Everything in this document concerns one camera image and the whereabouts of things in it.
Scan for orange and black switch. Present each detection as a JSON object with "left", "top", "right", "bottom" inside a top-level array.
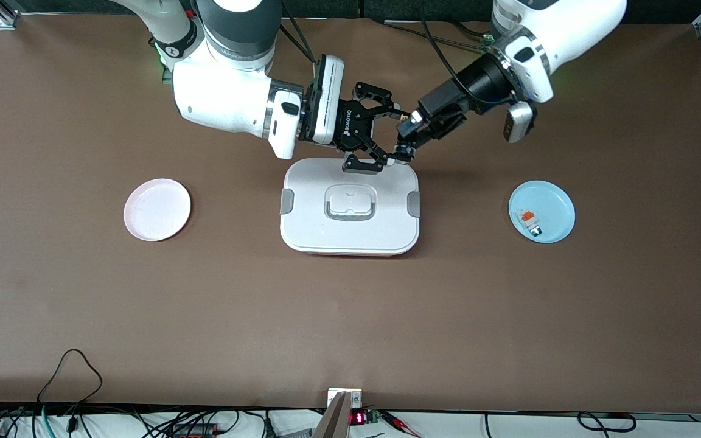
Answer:
[{"left": 393, "top": 109, "right": 418, "bottom": 165}]

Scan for black coiled cable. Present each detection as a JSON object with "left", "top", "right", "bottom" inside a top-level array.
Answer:
[{"left": 577, "top": 412, "right": 637, "bottom": 433}]

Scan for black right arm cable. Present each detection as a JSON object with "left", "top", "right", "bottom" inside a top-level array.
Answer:
[{"left": 279, "top": 0, "right": 319, "bottom": 66}]

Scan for pink round plate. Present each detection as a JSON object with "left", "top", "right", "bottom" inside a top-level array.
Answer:
[{"left": 124, "top": 178, "right": 192, "bottom": 242}]

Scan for white lunch box grey handle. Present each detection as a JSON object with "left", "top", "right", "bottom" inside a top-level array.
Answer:
[{"left": 279, "top": 158, "right": 420, "bottom": 256}]

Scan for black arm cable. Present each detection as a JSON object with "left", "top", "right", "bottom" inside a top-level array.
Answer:
[
  {"left": 279, "top": 0, "right": 319, "bottom": 66},
  {"left": 420, "top": 11, "right": 492, "bottom": 103}
]

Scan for black looped cable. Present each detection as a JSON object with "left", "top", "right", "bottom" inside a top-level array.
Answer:
[{"left": 37, "top": 349, "right": 103, "bottom": 405}]

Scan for black base cable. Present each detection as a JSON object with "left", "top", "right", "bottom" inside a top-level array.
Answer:
[{"left": 369, "top": 17, "right": 492, "bottom": 50}]

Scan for orange black connector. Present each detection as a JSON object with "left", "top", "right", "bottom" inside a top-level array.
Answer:
[{"left": 171, "top": 423, "right": 217, "bottom": 438}]

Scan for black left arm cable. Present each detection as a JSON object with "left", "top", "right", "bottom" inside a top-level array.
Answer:
[{"left": 420, "top": 11, "right": 492, "bottom": 103}]

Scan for white and orange switch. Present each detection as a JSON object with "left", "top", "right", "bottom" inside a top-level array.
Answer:
[{"left": 517, "top": 209, "right": 543, "bottom": 237}]

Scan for red clip leads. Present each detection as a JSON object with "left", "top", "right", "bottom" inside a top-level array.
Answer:
[{"left": 381, "top": 411, "right": 424, "bottom": 438}]

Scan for light blue round plate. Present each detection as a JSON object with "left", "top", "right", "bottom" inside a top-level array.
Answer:
[{"left": 508, "top": 179, "right": 576, "bottom": 245}]

